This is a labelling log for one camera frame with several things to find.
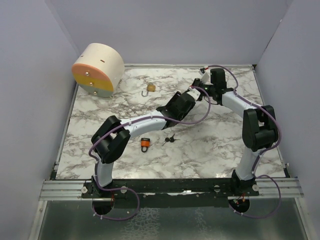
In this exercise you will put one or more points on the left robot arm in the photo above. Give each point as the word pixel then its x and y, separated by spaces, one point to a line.
pixel 111 139

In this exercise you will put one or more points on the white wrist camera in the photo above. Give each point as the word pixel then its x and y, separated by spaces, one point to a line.
pixel 194 93
pixel 204 76

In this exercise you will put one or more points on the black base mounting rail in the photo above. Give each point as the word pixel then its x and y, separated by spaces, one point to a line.
pixel 169 193

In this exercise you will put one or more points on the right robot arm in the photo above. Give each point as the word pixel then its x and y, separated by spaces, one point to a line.
pixel 260 130

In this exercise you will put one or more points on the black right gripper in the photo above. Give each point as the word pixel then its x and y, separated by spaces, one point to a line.
pixel 197 82

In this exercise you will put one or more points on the black head key bunch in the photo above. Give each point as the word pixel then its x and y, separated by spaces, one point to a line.
pixel 171 139

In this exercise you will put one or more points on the beige cylindrical drum box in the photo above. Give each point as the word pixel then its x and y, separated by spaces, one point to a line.
pixel 98 70

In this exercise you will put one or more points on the orange black padlock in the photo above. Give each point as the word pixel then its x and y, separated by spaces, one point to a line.
pixel 144 144

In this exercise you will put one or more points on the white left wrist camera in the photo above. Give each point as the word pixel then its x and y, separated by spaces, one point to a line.
pixel 194 93

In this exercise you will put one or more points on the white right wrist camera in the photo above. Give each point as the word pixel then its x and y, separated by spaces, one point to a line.
pixel 204 76

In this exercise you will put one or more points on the brass padlock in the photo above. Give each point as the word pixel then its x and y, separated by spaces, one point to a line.
pixel 150 88

